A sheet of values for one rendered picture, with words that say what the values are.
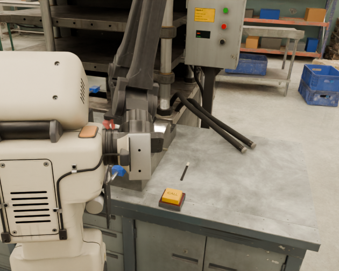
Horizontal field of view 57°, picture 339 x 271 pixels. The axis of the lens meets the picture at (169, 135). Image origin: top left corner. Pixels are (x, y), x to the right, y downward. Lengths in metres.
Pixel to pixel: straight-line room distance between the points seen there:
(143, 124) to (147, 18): 0.24
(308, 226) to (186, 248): 0.46
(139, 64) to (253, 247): 0.78
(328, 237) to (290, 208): 1.23
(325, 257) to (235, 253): 1.10
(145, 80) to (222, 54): 1.08
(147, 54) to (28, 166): 0.36
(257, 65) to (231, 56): 3.05
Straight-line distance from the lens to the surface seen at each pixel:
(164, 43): 1.73
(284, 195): 1.28
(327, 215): 2.62
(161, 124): 1.40
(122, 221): 1.30
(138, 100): 0.76
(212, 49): 1.81
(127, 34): 0.93
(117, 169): 1.14
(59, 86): 0.64
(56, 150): 0.63
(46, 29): 2.08
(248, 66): 4.83
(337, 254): 2.35
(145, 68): 0.76
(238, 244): 1.24
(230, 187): 1.26
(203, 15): 1.79
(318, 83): 4.63
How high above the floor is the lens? 1.53
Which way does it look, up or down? 27 degrees down
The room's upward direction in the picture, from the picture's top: 2 degrees clockwise
